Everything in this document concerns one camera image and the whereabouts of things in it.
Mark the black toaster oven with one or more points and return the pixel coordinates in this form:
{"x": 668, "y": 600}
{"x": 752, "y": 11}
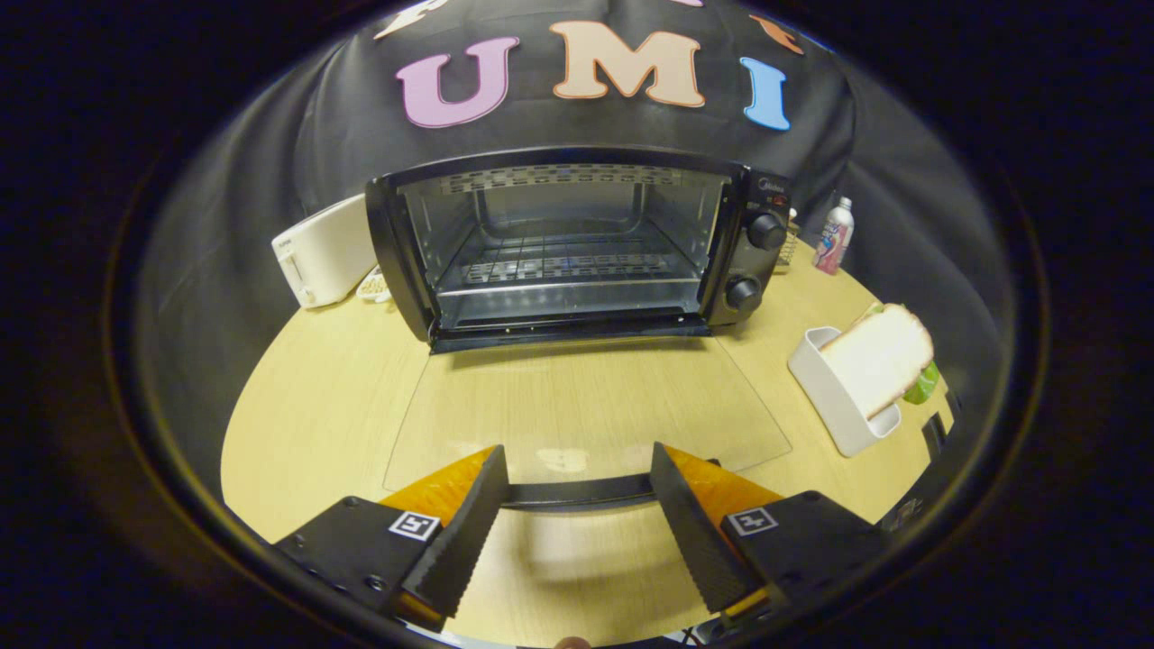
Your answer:
{"x": 753, "y": 270}

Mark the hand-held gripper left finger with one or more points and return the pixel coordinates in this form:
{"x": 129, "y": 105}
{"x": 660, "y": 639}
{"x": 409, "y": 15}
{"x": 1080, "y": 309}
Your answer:
{"x": 469, "y": 527}

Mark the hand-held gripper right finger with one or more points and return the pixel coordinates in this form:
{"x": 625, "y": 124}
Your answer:
{"x": 694, "y": 532}

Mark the bread and lettuce sandwich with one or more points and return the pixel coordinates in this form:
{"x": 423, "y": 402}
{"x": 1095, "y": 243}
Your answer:
{"x": 879, "y": 356}

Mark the black backdrop cloth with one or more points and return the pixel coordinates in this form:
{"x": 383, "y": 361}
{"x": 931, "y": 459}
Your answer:
{"x": 270, "y": 162}

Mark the white pop-up toaster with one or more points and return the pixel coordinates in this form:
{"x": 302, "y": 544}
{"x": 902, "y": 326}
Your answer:
{"x": 320, "y": 252}

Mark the white bottle with pink label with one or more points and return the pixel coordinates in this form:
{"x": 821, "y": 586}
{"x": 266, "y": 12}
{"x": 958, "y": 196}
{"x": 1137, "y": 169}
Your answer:
{"x": 834, "y": 236}

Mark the small beige dish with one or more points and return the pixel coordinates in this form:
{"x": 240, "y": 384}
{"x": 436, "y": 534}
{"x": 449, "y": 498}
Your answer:
{"x": 372, "y": 287}

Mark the white plastic container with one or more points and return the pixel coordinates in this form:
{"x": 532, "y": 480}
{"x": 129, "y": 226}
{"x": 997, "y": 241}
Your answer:
{"x": 834, "y": 401}

